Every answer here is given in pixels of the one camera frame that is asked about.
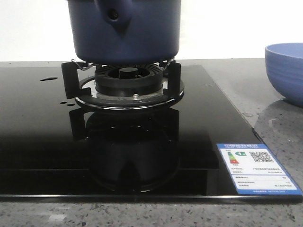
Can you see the black glass gas stove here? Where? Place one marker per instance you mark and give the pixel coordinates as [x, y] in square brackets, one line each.
[53, 150]

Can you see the blue plastic bowl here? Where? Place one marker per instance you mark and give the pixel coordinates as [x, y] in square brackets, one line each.
[284, 68]

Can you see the dark blue pot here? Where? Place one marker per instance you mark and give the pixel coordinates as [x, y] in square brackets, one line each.
[125, 31]

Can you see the black gas burner head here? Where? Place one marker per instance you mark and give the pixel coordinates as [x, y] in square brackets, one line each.
[125, 80]

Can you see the black pot support grate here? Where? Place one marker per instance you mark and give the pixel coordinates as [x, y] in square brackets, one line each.
[79, 83]

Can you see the blue energy label sticker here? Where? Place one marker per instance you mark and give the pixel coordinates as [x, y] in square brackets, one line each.
[255, 171]

